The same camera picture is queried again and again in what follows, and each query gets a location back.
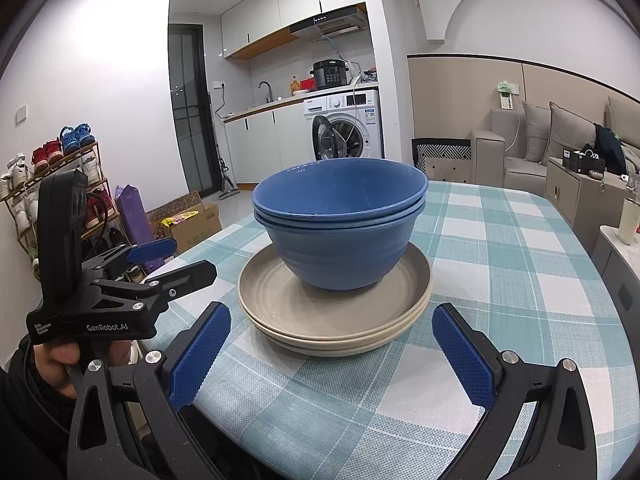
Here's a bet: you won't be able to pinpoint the patterned brown cardboard box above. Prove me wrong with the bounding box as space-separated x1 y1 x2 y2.
145 190 206 238

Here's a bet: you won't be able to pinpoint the purple bag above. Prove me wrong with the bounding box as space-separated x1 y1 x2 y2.
114 185 157 273

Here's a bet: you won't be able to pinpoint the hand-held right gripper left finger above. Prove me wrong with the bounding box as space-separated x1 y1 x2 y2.
67 301 233 480

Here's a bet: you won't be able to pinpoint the teal checked tablecloth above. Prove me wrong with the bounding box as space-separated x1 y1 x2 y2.
135 180 640 480

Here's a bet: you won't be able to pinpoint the black pressure cooker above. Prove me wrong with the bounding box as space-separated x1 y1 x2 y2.
310 59 351 92

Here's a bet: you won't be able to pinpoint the grey sofa cushion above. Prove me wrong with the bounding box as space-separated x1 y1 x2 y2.
542 101 598 168
521 100 553 166

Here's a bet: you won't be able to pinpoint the beige tumbler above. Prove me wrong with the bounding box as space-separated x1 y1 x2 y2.
619 197 640 246

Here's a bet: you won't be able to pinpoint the yellow snack packet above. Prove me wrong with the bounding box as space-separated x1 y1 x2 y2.
160 210 200 226

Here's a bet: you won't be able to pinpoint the white marble top side table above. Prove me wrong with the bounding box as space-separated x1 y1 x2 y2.
592 225 640 341

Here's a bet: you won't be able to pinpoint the grey storage cabinet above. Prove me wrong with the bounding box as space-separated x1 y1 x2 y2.
544 156 640 256

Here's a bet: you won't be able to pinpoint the dark glass door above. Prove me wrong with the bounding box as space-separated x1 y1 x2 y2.
167 24 222 196

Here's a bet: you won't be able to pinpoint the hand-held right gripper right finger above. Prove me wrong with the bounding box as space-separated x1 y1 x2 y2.
431 302 598 480

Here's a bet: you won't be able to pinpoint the white base cabinet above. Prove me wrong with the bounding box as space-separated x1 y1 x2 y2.
222 100 313 184

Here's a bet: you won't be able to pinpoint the white washing machine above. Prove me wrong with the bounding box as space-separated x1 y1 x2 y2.
302 89 385 162

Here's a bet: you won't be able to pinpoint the black range hood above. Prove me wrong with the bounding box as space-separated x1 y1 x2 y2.
289 4 372 41

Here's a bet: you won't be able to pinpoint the black white patterned mat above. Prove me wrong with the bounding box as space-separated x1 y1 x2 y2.
411 137 473 183

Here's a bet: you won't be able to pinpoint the grey sofa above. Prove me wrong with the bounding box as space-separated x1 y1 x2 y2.
470 95 640 196

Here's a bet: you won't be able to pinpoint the white wall control panel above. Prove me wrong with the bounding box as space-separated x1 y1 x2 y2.
496 81 518 111

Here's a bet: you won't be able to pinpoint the dark jacket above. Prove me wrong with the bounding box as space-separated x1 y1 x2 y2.
594 124 628 173

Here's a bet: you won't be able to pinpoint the black box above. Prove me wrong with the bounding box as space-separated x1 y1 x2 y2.
561 147 606 173

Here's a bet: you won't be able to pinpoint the beige speckled plate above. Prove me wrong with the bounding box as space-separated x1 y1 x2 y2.
244 302 432 350
238 241 434 336
265 327 412 359

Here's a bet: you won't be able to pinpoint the person's left hand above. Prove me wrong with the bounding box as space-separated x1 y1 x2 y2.
30 337 138 401

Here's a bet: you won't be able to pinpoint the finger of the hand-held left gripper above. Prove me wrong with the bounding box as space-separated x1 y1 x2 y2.
90 259 218 316
80 239 179 283

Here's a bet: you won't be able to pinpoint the white upper kitchen cabinets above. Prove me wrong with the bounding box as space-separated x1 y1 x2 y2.
220 0 368 61

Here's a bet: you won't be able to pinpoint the person's left forearm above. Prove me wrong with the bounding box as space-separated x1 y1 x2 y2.
0 335 76 480

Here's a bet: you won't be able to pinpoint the plain brown cardboard box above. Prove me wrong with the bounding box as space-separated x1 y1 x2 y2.
162 202 223 256

